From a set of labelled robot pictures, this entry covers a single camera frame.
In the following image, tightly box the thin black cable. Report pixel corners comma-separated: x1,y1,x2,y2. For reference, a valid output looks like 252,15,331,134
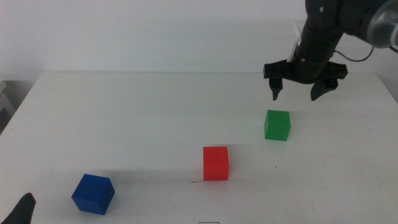
333,45,376,63

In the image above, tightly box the blue cube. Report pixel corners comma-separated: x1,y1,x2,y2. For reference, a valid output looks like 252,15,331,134
71,173,116,216

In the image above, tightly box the green cube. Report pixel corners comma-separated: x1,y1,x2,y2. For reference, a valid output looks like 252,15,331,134
264,109,292,142

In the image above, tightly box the red cube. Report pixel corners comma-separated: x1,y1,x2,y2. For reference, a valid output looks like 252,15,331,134
202,146,230,182

